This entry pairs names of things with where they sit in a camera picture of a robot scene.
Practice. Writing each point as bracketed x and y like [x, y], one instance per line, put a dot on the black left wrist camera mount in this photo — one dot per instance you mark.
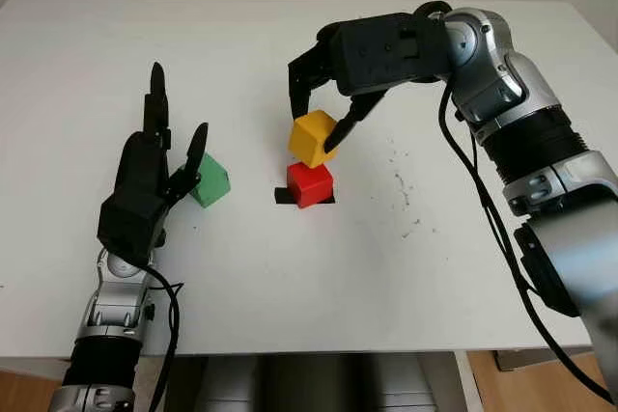
[128, 228]

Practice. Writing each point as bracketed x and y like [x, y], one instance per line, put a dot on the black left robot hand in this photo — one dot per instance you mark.
[142, 171]

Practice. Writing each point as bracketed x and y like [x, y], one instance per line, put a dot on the red wooden block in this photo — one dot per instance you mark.
[311, 185]

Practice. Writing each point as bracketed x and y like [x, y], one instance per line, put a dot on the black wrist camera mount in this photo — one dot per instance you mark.
[128, 228]
[386, 55]

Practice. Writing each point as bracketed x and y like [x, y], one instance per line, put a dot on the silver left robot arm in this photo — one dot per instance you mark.
[113, 306]

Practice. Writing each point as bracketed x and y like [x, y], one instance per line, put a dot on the dark grey robot body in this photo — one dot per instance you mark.
[309, 383]

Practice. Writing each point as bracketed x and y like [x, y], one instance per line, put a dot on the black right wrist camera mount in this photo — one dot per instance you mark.
[386, 55]

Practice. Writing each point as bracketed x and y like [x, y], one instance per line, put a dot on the green wooden block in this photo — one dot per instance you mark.
[215, 183]

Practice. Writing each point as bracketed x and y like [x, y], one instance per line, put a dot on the yellow wooden block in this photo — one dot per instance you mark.
[311, 139]

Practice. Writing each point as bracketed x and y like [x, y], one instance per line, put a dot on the black tape strip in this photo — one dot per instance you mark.
[282, 196]

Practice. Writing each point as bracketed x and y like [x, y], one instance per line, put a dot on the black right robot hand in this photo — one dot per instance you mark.
[314, 64]

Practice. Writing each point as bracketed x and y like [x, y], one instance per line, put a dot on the grey box on floor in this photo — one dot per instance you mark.
[521, 361]

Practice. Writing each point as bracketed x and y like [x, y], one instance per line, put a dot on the white table leg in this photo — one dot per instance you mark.
[29, 366]
[470, 383]

